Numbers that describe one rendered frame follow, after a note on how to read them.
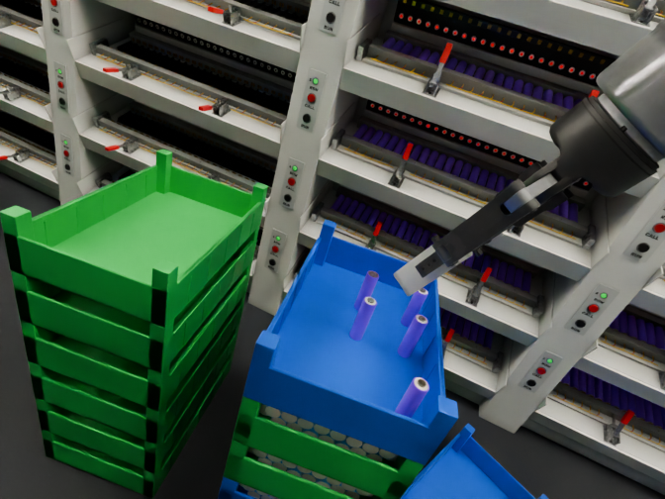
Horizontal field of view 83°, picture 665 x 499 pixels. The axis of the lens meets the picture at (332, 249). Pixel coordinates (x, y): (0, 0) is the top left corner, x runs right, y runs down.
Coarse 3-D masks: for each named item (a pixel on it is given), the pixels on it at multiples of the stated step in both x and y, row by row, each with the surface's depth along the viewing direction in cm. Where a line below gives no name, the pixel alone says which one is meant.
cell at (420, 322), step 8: (416, 320) 48; (424, 320) 48; (416, 328) 48; (424, 328) 48; (408, 336) 49; (416, 336) 48; (408, 344) 49; (416, 344) 49; (400, 352) 50; (408, 352) 50
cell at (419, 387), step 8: (416, 384) 38; (424, 384) 38; (408, 392) 39; (416, 392) 38; (424, 392) 38; (408, 400) 39; (416, 400) 39; (400, 408) 40; (408, 408) 39; (416, 408) 39; (408, 416) 40
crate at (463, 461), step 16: (464, 432) 85; (448, 448) 82; (464, 448) 87; (480, 448) 84; (432, 464) 80; (448, 464) 84; (464, 464) 85; (480, 464) 85; (496, 464) 82; (416, 480) 74; (432, 480) 80; (448, 480) 81; (464, 480) 82; (480, 480) 83; (496, 480) 83; (512, 480) 80; (416, 496) 76; (432, 496) 77; (448, 496) 78; (464, 496) 79; (480, 496) 80; (496, 496) 81; (512, 496) 81; (528, 496) 78; (544, 496) 76
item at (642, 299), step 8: (656, 272) 71; (648, 280) 72; (656, 280) 75; (648, 288) 74; (656, 288) 74; (664, 288) 74; (640, 296) 74; (648, 296) 74; (656, 296) 73; (664, 296) 73; (640, 304) 76; (648, 304) 75; (656, 304) 74; (664, 304) 73; (656, 312) 75; (664, 312) 75
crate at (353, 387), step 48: (336, 240) 62; (336, 288) 59; (384, 288) 63; (432, 288) 59; (288, 336) 48; (336, 336) 50; (384, 336) 53; (432, 336) 50; (288, 384) 37; (336, 384) 44; (384, 384) 46; (432, 384) 44; (384, 432) 37; (432, 432) 36
